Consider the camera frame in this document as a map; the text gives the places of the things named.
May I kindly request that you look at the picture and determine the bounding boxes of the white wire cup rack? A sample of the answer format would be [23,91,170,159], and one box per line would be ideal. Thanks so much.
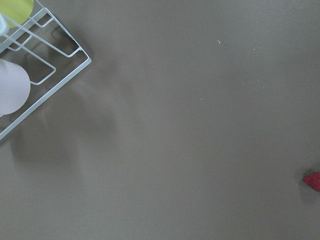
[0,0,92,139]

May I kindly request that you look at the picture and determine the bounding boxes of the yellow cup in rack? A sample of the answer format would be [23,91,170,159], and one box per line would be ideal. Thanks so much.
[0,0,35,25]

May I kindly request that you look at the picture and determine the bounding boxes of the pink cup in rack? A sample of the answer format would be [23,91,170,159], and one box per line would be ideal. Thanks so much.
[0,59,31,116]

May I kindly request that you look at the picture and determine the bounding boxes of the red strawberry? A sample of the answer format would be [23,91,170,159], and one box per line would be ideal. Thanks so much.
[302,171,320,192]

